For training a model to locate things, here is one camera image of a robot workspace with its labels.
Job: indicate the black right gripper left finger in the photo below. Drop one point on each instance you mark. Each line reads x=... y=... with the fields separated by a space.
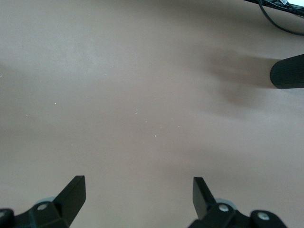
x=69 y=202

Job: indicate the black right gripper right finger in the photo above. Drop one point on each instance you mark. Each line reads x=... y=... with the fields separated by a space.
x=202 y=199

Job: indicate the black ribbed cylinder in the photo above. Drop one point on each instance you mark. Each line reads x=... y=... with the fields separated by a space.
x=285 y=71

